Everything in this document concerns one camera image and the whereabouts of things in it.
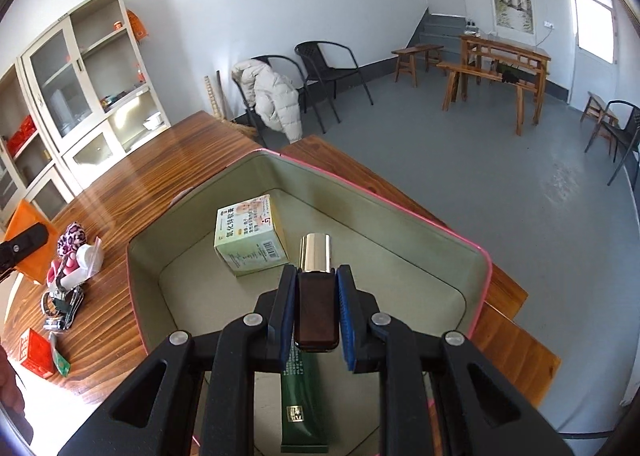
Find large silver metal clip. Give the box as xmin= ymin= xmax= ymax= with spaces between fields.
xmin=40 ymin=284 xmax=85 ymax=332

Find white green ointment tube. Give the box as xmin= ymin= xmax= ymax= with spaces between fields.
xmin=49 ymin=332 xmax=70 ymax=378

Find red-orange toy cube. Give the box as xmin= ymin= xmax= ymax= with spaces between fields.
xmin=18 ymin=328 xmax=54 ymax=379

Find dark green cream tube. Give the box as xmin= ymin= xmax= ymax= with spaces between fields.
xmin=280 ymin=344 xmax=329 ymax=454

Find brown gold lipstick case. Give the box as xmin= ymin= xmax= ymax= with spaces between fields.
xmin=294 ymin=233 xmax=340 ymax=353

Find green white medicine box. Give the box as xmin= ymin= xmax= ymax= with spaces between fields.
xmin=214 ymin=194 xmax=288 ymax=276

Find light orange toy cube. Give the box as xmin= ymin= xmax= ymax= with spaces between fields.
xmin=1 ymin=199 xmax=60 ymax=285

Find pink foam twist roller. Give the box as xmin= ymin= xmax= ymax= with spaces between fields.
xmin=46 ymin=254 xmax=80 ymax=293

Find person's left hand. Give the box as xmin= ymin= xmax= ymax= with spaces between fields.
xmin=0 ymin=346 xmax=34 ymax=444

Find leopard print pompom scrunchie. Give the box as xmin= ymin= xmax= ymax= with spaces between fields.
xmin=56 ymin=221 xmax=87 ymax=258

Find white wrapped tissue pack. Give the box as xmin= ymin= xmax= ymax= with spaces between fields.
xmin=76 ymin=236 xmax=104 ymax=281

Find beige glass-door cabinet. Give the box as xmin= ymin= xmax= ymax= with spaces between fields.
xmin=1 ymin=0 xmax=170 ymax=223

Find white bowl in cabinet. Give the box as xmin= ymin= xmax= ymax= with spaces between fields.
xmin=143 ymin=112 xmax=164 ymax=131

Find wooden measuring stick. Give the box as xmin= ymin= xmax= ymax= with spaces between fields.
xmin=204 ymin=76 xmax=224 ymax=120

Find white puffer jacket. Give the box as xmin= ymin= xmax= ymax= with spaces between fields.
xmin=230 ymin=58 xmax=305 ymax=144

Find black chair with white jacket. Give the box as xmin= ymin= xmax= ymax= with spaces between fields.
xmin=230 ymin=54 xmax=328 ymax=148

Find black chair by door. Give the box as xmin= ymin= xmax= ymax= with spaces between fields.
xmin=585 ymin=99 xmax=640 ymax=187

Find long wooden bench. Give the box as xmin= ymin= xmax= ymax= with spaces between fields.
xmin=437 ymin=62 xmax=535 ymax=137

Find wooden dining table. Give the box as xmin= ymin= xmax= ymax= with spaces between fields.
xmin=460 ymin=34 xmax=551 ymax=125

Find small wooden stool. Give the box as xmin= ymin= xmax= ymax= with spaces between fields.
xmin=392 ymin=44 xmax=444 ymax=88

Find black metal chair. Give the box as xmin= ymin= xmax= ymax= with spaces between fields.
xmin=294 ymin=40 xmax=374 ymax=121

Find white door with window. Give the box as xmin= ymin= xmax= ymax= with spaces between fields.
xmin=570 ymin=0 xmax=617 ymax=110

